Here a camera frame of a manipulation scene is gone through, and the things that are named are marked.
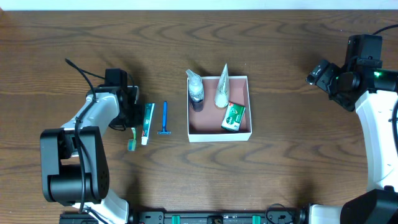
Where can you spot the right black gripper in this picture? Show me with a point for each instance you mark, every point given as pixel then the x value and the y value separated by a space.
pixel 324 78

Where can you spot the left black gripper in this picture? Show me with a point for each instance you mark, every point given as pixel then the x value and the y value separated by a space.
pixel 134 113

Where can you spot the Colgate toothpaste tube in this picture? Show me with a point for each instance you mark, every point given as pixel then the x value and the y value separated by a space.
pixel 148 113

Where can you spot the green white toothbrush with cap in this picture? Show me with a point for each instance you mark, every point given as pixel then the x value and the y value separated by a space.
pixel 131 146

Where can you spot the blue disposable razor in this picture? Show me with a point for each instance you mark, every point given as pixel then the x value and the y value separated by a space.
pixel 164 130

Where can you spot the white cosmetic tube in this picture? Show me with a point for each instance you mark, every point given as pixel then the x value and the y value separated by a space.
pixel 222 90

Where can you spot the green soap packet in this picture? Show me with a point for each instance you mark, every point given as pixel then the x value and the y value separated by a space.
pixel 233 117

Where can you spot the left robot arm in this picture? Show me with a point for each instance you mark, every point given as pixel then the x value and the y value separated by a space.
pixel 73 162

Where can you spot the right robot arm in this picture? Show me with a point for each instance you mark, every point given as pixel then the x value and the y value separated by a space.
pixel 371 92

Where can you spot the clear spray bottle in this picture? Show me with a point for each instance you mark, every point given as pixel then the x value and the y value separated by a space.
pixel 195 91

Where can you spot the white box with pink interior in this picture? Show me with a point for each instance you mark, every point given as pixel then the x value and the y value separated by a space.
pixel 205 126

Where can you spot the black mounting rail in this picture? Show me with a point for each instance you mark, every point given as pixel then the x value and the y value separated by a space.
pixel 275 215

